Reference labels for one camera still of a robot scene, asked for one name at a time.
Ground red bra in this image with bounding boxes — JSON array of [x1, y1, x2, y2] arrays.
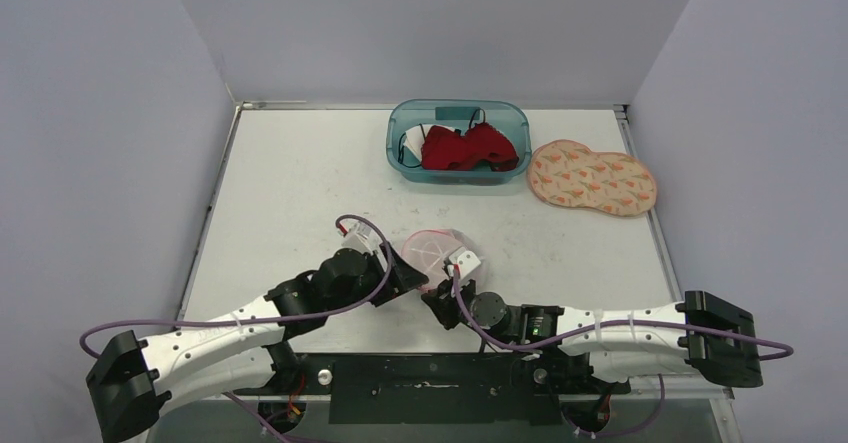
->
[[420, 123, 519, 172]]

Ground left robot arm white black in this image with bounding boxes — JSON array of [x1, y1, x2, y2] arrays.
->
[[86, 247, 428, 442]]

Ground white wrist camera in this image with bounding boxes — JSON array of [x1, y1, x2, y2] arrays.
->
[[445, 246, 483, 284], [341, 221, 383, 255]]

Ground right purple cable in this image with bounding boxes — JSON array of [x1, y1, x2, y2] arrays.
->
[[451, 267, 795, 362]]

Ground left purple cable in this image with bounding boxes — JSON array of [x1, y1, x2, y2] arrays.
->
[[79, 214, 397, 362]]

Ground purple cable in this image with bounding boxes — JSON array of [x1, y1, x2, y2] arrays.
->
[[451, 267, 795, 362], [79, 214, 397, 362]]

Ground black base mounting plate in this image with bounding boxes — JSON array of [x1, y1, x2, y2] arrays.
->
[[237, 352, 631, 426]]

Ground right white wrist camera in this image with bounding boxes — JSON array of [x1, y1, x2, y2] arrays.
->
[[445, 246, 483, 284]]

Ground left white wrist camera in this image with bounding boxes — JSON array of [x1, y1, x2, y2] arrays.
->
[[341, 221, 383, 255]]

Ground pink round mesh laundry bag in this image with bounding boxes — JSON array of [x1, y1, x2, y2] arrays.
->
[[400, 229, 489, 293]]

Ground floral mesh laundry bag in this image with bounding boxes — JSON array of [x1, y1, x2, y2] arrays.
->
[[527, 139, 658, 218]]

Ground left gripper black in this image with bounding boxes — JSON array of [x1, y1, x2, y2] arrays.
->
[[328, 242, 427, 314]]

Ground teal plastic bin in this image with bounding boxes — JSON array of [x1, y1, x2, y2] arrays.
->
[[386, 99, 532, 185]]

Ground white bra black straps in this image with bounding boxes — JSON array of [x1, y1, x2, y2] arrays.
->
[[396, 123, 455, 170]]

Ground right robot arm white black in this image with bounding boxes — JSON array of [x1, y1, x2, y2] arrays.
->
[[421, 280, 763, 392]]

